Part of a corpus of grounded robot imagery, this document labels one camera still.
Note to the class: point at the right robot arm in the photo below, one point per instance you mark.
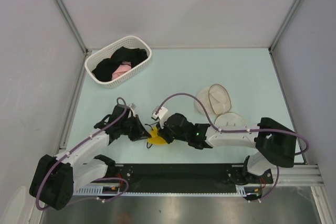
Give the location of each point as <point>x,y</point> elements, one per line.
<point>275,144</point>

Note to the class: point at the black garment in basket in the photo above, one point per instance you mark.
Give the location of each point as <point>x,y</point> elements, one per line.
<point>105,68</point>

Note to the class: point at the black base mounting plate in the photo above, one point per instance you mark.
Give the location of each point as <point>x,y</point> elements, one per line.
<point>188,178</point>

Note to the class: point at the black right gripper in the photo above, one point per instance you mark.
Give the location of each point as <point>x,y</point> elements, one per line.
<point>163,132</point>

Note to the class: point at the white slotted cable duct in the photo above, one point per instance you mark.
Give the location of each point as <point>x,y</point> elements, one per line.
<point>97,191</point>

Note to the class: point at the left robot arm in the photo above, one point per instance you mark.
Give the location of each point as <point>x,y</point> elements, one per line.
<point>56,178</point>

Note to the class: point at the yellow bra with black straps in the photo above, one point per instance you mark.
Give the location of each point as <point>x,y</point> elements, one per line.
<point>155,139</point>

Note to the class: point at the white perforated plastic basket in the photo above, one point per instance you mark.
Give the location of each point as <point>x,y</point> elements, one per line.
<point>129,42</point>

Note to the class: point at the pink garment in basket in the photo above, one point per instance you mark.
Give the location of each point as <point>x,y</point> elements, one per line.
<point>122,69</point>

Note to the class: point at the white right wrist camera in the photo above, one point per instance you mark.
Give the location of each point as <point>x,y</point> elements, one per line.
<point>160,115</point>

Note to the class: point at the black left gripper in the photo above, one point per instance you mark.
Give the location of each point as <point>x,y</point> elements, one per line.
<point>140,133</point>

